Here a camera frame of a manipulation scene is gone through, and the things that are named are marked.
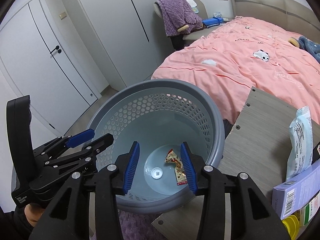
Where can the white door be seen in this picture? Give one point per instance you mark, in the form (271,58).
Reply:
(39,66)

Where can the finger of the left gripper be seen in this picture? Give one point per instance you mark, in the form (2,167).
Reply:
(59,145)
(84,159)

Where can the grey bedside chair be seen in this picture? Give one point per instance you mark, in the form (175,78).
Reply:
(180,41)

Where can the white wipes packet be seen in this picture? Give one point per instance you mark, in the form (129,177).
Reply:
(193,5)

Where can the left human hand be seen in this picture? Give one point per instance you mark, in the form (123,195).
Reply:
(33,213)

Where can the grey perforated trash basket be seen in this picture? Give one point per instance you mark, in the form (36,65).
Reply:
(160,115)

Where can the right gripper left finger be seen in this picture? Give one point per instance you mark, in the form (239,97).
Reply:
(66,216)

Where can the green white medicine box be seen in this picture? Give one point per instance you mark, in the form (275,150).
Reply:
(308,212)

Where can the grey upholstered headboard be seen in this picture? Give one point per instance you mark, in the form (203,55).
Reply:
(287,14)

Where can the blue fleece garment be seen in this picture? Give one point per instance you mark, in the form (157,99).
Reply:
(308,45)

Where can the purple fleece garment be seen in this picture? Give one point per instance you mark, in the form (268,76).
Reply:
(178,17)

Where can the yellow plastic lid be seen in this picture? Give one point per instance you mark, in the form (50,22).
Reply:
(292,225)

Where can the pink bed quilt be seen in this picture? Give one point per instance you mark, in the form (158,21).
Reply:
(245,53)

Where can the purple long carton box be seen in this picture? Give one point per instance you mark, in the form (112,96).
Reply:
(296,192)

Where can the red patterned snack wrapper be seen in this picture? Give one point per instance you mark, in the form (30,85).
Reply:
(173,158)

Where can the light blue wipes pack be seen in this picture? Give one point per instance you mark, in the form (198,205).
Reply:
(301,137)

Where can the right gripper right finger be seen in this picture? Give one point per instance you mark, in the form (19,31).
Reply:
(252,216)

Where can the white wardrobe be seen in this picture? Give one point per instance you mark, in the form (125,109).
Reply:
(125,38)

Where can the blue folded item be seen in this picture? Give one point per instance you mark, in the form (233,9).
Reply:
(211,22)

